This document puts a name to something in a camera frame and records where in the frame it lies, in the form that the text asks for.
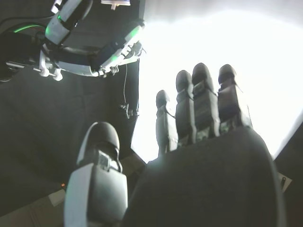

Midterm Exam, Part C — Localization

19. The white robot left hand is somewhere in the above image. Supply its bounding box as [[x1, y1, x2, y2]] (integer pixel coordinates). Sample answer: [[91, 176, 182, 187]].
[[63, 62, 287, 227]]

